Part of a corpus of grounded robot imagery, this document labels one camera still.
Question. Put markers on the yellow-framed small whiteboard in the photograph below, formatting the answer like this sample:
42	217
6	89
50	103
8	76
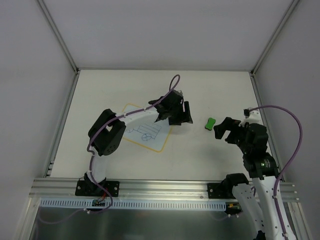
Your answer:
142	129

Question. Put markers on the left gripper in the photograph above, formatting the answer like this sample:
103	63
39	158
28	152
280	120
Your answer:
178	115

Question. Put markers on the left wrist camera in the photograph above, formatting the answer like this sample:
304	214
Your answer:
180	93

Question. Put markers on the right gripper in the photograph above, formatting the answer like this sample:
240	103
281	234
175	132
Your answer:
232	130

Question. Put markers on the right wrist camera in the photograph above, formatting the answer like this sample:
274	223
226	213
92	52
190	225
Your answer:
251	117

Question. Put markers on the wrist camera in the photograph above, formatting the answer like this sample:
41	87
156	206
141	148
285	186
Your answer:
251	117
180	93

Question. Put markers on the green whiteboard eraser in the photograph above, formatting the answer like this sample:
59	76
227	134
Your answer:
210	124

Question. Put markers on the right aluminium frame post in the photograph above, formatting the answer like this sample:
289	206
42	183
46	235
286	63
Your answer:
275	83

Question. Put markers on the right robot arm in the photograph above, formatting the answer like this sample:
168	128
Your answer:
261	202

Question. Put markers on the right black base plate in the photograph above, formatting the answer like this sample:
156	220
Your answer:
219	191

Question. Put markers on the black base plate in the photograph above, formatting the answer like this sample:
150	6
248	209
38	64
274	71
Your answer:
219	191
112	188

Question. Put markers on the left aluminium frame post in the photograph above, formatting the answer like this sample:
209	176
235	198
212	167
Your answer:
71	89

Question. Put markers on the aluminium mounting rail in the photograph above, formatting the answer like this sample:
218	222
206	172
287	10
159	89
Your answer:
133	189

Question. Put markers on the aluminium frame post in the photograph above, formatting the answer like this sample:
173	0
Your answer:
275	83
71	89

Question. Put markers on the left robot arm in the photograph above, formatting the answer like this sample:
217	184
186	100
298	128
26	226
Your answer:
107	132

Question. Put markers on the white slotted cable duct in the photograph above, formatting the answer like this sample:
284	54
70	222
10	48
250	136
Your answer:
217	206

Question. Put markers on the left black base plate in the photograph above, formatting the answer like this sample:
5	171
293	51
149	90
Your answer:
112	188

